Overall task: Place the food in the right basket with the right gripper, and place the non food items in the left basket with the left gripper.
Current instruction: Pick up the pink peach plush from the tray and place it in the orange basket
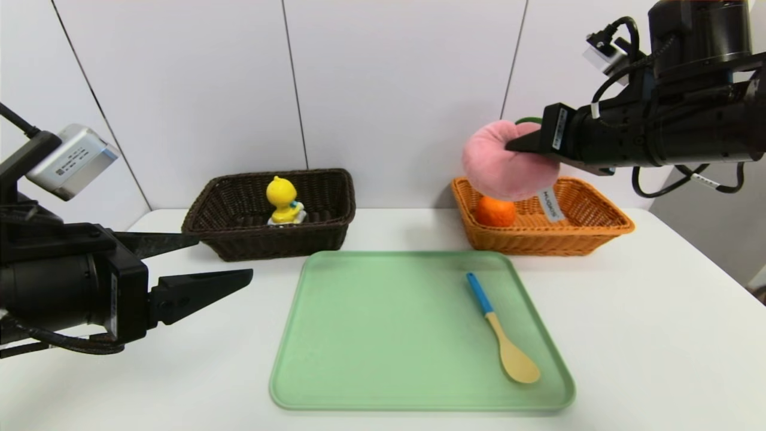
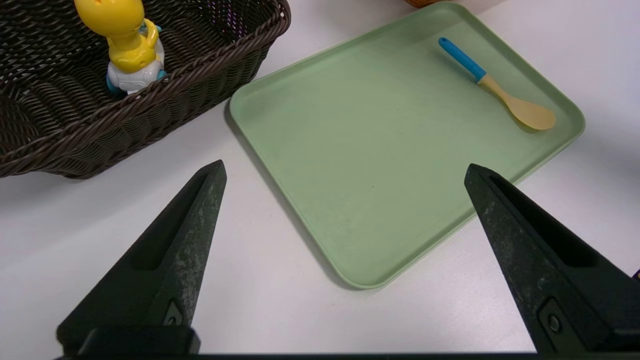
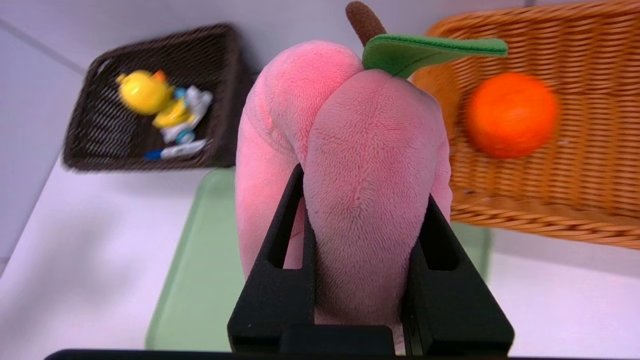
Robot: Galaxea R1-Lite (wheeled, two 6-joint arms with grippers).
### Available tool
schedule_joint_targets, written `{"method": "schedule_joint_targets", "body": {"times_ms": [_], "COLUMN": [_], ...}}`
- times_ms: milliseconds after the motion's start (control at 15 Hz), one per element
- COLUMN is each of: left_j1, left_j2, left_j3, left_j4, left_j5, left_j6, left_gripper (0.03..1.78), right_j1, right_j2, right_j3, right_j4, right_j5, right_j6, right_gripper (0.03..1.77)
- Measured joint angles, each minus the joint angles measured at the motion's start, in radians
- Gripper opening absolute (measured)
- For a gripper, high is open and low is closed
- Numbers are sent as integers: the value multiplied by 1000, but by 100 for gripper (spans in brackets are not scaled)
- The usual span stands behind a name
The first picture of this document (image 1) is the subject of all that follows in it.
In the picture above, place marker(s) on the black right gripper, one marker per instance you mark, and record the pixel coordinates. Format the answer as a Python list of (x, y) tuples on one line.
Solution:
[(557, 130)]

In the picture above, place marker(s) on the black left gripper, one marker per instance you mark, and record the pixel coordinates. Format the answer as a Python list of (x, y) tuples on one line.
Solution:
[(130, 293)]

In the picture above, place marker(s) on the pink plush peach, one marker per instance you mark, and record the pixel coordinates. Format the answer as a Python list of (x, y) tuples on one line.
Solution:
[(497, 164)]

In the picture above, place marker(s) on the orange fruit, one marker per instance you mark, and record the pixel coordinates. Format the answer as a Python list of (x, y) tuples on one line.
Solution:
[(495, 214)]

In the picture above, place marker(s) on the yellow duck toy car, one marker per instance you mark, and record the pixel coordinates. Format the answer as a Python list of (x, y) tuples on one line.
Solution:
[(281, 194)]

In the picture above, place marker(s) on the orange wicker basket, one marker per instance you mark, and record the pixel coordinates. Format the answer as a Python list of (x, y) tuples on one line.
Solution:
[(538, 239)]

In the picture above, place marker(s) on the dark brown wicker basket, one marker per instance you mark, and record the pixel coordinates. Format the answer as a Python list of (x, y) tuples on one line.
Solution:
[(269, 242)]

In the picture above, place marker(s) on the green plastic tray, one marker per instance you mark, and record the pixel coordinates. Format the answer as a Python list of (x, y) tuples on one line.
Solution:
[(389, 347)]

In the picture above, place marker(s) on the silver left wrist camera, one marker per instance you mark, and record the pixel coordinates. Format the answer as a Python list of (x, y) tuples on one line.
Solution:
[(75, 161)]

